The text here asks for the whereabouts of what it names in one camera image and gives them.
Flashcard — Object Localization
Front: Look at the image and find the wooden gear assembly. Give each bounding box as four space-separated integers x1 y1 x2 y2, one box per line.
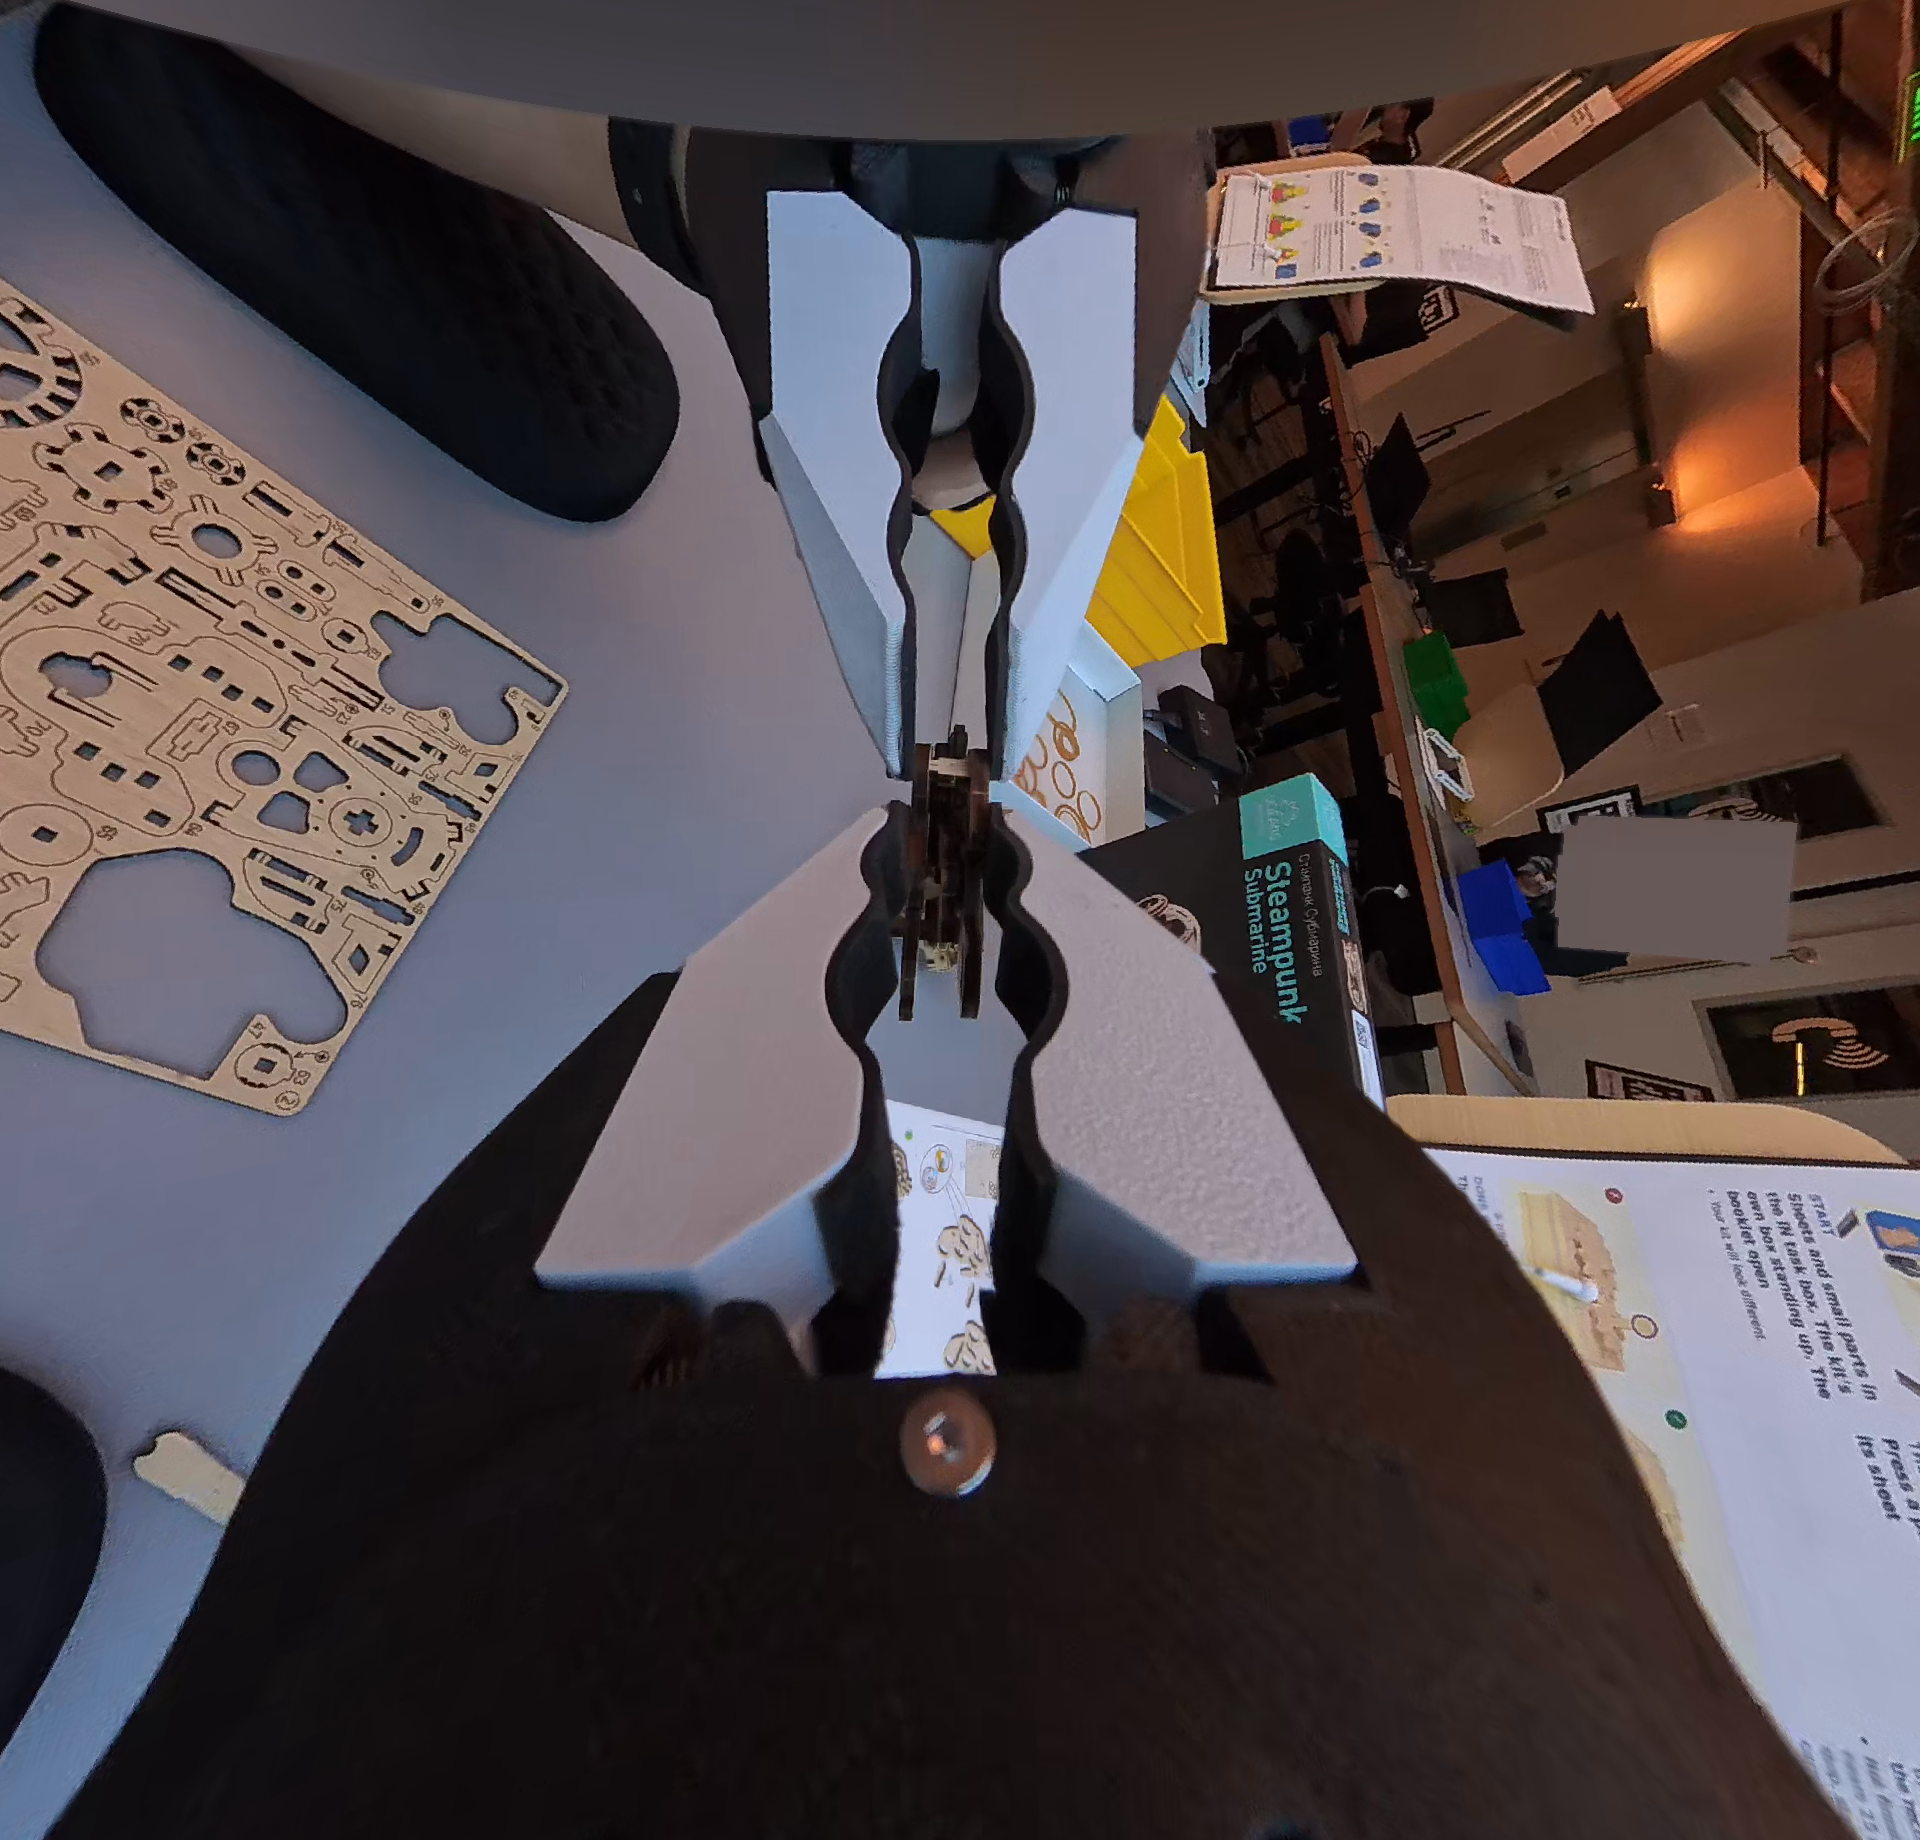
886 727 1005 1023

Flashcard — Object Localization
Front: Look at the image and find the grey desk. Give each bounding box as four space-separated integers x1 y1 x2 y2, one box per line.
0 0 1246 1543

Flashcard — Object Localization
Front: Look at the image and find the task instruction sheet on stand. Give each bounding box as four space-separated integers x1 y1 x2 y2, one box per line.
1387 1094 1920 1840

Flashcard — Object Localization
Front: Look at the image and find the printed instruction sheet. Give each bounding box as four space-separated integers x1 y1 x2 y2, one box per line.
1425 1145 1920 1840

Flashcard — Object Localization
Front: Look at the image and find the laser-cut wooden parts sheet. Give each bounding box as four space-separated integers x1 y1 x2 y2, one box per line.
0 277 571 1119

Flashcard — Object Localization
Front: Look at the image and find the long wooden table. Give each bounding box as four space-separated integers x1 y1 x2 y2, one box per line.
1319 332 1539 1098

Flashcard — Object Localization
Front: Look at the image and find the white printed paper sheet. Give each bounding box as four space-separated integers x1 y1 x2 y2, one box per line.
1199 151 1593 318

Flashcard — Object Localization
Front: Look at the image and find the black cushioned pad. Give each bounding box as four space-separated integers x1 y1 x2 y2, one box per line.
30 3 683 525
0 1363 108 1744

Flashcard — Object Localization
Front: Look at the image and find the person's left forearm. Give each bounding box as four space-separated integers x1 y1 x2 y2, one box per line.
225 48 698 298

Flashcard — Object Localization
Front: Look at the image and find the green plastic bin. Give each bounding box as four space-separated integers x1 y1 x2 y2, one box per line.
1401 631 1478 738

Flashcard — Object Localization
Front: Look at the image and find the pile of tan rubber bands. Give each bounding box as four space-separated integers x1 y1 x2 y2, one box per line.
1012 692 1104 839

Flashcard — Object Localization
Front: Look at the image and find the black puzzle kit box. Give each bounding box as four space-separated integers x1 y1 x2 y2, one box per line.
1079 770 1388 1113

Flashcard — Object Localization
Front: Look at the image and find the white instruction booklet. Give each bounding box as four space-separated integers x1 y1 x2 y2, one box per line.
877 1096 1008 1380

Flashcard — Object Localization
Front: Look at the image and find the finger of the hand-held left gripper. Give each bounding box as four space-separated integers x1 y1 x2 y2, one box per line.
959 205 1138 777
756 190 924 784

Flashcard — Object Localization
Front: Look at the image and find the blue plastic bin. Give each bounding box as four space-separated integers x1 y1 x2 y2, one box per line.
1454 857 1554 999

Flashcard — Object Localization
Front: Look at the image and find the small black box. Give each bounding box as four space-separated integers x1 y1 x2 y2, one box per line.
1147 686 1246 823

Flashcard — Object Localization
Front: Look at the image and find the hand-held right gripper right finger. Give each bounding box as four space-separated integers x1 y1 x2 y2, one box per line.
982 800 1364 1373

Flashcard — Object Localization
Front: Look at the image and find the stack of yellow plastic bins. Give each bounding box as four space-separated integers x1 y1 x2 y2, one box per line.
929 397 1224 668

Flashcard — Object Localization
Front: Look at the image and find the white cardboard box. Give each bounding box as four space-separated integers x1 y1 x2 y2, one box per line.
1002 625 1149 852

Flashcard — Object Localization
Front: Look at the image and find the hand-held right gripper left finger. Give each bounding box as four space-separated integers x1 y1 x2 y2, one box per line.
536 800 916 1373

